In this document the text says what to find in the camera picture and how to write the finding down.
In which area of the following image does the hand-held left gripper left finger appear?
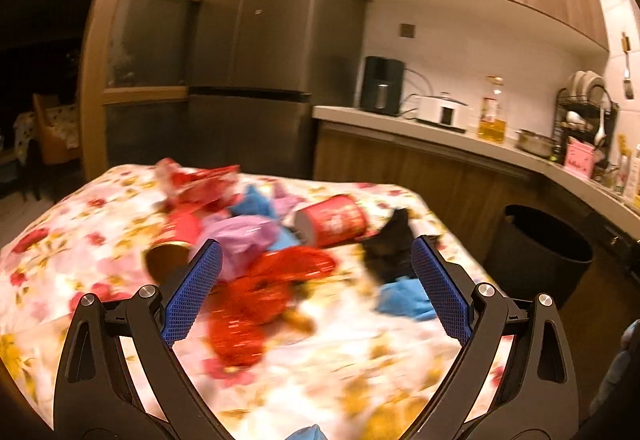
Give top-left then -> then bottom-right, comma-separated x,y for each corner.
53,239 -> 236,440

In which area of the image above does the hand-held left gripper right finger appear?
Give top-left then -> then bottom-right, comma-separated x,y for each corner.
400,235 -> 581,440

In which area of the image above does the red crinkled foil wrapper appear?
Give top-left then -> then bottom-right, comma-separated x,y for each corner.
205,247 -> 338,368

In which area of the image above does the black trash bin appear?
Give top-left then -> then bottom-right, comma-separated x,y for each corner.
482,204 -> 595,311

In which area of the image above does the blue crumpled cloth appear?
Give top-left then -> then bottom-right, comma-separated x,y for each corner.
374,279 -> 437,323

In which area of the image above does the black plastic bag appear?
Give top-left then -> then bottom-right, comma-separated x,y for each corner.
361,207 -> 419,285

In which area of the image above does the red cup gold inside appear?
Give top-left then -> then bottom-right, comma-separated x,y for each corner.
144,210 -> 206,283

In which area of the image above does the purple plastic bag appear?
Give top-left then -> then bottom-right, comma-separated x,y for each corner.
200,192 -> 301,281

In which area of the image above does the blue plastic bag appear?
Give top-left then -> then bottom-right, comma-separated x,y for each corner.
229,184 -> 282,221

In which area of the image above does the red snack bag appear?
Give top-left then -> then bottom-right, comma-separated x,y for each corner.
154,158 -> 242,217

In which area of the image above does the wooden kitchen counter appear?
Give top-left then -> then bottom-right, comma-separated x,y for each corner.
312,106 -> 640,301

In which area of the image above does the red paper cup white rim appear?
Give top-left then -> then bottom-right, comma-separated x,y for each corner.
292,194 -> 371,249

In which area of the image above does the floral tablecloth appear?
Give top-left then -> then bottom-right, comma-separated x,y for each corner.
0,164 -> 516,440

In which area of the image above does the steel pot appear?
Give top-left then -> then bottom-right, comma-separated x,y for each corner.
515,129 -> 558,157

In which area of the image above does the white electric cooker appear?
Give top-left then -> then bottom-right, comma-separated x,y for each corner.
414,92 -> 471,129

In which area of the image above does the cooking oil bottle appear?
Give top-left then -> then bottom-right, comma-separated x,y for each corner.
476,76 -> 508,144

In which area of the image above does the light blue cloth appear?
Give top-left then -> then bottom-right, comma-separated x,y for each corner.
285,425 -> 331,440

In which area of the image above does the pink box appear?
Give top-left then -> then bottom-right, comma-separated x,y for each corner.
564,139 -> 597,179

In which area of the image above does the person's blue clothing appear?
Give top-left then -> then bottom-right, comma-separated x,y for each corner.
590,320 -> 640,421

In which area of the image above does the orange wooden chair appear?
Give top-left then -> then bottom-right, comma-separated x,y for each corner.
32,92 -> 83,165

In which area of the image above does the black coffee machine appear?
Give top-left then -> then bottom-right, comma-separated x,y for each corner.
361,56 -> 406,117

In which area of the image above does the black dish rack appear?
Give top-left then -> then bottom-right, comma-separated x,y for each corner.
555,70 -> 621,171

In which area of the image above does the wooden framed glass door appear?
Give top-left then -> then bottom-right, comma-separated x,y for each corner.
80,0 -> 221,181

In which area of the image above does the grey refrigerator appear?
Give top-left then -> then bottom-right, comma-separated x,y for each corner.
187,0 -> 371,181

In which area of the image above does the hanging metal spatula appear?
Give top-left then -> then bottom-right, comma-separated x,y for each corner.
621,32 -> 636,100

